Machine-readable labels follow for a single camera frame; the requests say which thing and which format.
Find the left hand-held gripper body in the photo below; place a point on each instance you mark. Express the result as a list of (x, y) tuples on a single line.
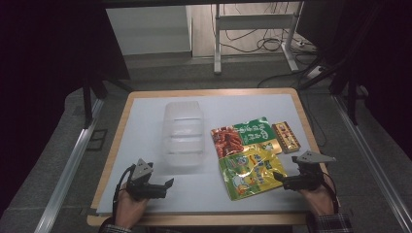
[(142, 189)]

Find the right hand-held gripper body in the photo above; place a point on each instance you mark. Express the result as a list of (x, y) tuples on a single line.
[(306, 183)]

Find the small yellow box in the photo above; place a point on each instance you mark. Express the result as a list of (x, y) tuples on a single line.
[(285, 137)]

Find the yellow and green food packet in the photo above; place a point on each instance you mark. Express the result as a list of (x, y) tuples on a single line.
[(251, 174)]

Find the clear plastic container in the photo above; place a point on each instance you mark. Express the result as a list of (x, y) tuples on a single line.
[(183, 132)]

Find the red and green food packet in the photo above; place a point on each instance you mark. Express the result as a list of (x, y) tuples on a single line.
[(239, 137)]

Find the person's right hand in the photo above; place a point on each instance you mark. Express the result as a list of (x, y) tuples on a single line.
[(320, 200)]

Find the person's left hand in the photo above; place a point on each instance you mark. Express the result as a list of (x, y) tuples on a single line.
[(129, 210)]

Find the black metal stand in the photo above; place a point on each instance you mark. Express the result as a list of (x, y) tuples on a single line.
[(351, 97), (89, 100)]

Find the power strip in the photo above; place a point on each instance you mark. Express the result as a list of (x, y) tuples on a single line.
[(315, 73)]

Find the white panel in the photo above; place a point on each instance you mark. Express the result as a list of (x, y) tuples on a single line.
[(149, 29)]

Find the black floor bracket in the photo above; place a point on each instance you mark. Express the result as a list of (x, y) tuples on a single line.
[(97, 139)]

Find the aluminium floor rail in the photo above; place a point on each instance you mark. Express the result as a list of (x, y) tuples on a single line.
[(68, 174), (372, 161)]

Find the white desk frame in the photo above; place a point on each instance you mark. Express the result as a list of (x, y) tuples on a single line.
[(256, 22)]

